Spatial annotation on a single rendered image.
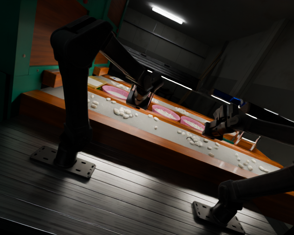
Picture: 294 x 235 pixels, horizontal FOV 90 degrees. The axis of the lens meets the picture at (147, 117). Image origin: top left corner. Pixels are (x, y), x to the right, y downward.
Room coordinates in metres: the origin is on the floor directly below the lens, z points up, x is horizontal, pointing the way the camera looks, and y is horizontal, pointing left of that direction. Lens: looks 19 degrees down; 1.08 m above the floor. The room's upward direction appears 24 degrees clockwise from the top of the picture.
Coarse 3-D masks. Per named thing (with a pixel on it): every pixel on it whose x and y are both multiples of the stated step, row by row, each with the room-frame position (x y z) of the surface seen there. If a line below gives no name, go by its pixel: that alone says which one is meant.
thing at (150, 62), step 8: (128, 48) 0.89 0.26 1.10; (136, 56) 0.88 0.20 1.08; (144, 56) 0.90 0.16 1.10; (144, 64) 0.88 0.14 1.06; (152, 64) 0.89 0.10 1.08; (160, 64) 0.91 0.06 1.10; (160, 72) 0.89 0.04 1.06; (168, 72) 0.91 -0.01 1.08; (176, 72) 0.92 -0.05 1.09; (176, 80) 0.90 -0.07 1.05; (184, 80) 0.92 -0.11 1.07; (192, 80) 0.93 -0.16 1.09; (200, 80) 0.95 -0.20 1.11; (192, 88) 0.92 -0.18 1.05
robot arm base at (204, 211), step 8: (200, 208) 0.45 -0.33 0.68; (208, 208) 0.46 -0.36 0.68; (216, 208) 0.44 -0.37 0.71; (224, 208) 0.43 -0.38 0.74; (200, 216) 0.41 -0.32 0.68; (208, 216) 0.43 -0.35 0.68; (216, 216) 0.43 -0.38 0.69; (224, 216) 0.42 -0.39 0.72; (232, 216) 0.42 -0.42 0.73; (216, 224) 0.41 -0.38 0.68; (224, 224) 0.41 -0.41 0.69; (232, 224) 0.44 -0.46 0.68; (240, 224) 0.46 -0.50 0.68; (240, 232) 0.42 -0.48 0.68
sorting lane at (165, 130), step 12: (60, 96) 0.71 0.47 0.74; (96, 96) 0.95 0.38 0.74; (96, 108) 0.76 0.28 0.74; (108, 108) 0.84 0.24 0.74; (120, 120) 0.75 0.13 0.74; (132, 120) 0.81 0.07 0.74; (144, 120) 0.90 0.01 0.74; (156, 132) 0.80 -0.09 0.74; (168, 132) 0.88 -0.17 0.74; (180, 144) 0.79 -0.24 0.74; (204, 144) 0.96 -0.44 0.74; (216, 156) 0.84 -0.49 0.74; (228, 156) 0.93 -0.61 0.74; (240, 156) 1.04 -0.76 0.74; (264, 168) 1.01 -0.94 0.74; (276, 168) 1.14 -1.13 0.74
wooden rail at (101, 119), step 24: (24, 96) 0.53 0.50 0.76; (48, 96) 0.61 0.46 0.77; (48, 120) 0.55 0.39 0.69; (96, 120) 0.58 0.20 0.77; (120, 144) 0.59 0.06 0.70; (144, 144) 0.61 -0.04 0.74; (168, 144) 0.67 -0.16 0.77; (192, 168) 0.64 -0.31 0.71; (216, 168) 0.66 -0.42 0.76; (240, 168) 0.76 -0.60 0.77; (288, 192) 0.74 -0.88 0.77; (288, 216) 0.73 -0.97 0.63
